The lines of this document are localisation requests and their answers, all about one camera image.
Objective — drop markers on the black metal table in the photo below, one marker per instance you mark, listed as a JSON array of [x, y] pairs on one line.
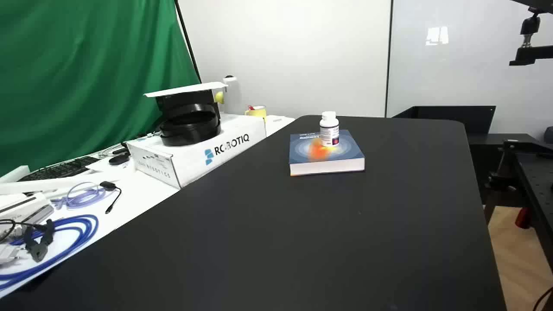
[[527, 172]]

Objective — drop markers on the blue paperback book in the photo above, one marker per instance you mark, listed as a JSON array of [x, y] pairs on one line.
[[326, 156]]

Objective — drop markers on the white pill bottle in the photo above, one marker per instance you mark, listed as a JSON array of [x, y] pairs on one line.
[[329, 128]]

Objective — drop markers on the green backdrop cloth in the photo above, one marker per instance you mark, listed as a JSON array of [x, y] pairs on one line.
[[82, 69]]

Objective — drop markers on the black round foam insert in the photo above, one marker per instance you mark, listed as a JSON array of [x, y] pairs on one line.
[[189, 119]]

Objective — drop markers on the black computer mouse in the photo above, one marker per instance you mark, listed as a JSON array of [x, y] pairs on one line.
[[119, 158]]

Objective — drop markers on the grey white electronic device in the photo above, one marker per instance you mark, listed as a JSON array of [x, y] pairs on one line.
[[23, 208]]

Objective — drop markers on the white flat box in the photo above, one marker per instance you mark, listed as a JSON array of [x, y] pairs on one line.
[[276, 123]]

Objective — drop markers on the white cardboard box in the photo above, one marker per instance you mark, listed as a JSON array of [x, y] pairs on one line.
[[203, 151]]

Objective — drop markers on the black keyboard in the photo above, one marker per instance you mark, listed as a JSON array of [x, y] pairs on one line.
[[60, 167]]

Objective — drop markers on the white device with yellow ball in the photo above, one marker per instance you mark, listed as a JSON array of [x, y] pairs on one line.
[[224, 88]]

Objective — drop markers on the black backdrop pole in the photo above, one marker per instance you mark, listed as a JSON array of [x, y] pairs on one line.
[[186, 39]]

